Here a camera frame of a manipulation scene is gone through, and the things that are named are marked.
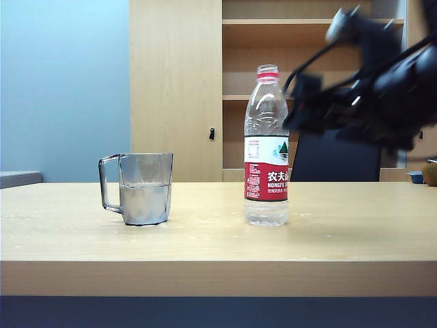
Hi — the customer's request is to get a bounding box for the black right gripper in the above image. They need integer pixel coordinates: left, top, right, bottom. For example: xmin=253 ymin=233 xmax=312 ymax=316
xmin=282 ymin=72 xmax=382 ymax=139

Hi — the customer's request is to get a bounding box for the clear red-label water bottle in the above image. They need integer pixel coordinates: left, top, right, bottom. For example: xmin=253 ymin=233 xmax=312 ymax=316
xmin=243 ymin=64 xmax=290 ymax=226

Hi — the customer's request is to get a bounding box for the transparent grey plastic mug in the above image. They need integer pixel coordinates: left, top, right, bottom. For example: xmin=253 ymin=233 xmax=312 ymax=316
xmin=98 ymin=152 xmax=174 ymax=227

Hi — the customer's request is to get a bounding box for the black office chair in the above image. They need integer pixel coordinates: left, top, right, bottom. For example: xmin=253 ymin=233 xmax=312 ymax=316
xmin=290 ymin=126 xmax=382 ymax=182

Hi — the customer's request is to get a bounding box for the light wooden shelf cabinet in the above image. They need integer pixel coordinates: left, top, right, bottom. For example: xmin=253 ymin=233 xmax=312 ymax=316
xmin=128 ymin=0 xmax=437 ymax=182

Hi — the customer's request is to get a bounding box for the small blue cup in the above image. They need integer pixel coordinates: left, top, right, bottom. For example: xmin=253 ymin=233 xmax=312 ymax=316
xmin=406 ymin=169 xmax=425 ymax=185

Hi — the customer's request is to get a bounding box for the grey box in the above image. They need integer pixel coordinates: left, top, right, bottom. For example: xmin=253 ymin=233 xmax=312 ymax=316
xmin=0 ymin=170 xmax=43 ymax=190

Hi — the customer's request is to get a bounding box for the black camera cable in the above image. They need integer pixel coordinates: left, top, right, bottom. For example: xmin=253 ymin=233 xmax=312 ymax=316
xmin=282 ymin=40 xmax=344 ymax=96

